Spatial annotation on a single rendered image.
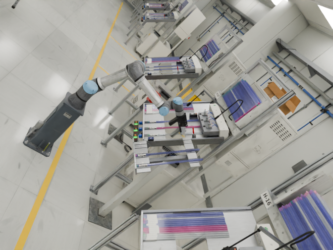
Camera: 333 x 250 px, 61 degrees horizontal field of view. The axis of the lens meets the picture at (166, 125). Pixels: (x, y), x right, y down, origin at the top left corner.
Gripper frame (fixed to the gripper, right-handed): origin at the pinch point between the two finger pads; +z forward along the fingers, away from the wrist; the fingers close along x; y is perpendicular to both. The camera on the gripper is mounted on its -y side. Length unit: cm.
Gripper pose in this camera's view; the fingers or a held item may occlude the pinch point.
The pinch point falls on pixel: (180, 133)
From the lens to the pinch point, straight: 254.0
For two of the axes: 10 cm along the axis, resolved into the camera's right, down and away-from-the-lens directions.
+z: 1.6, 8.3, 5.4
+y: 9.8, -1.7, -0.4
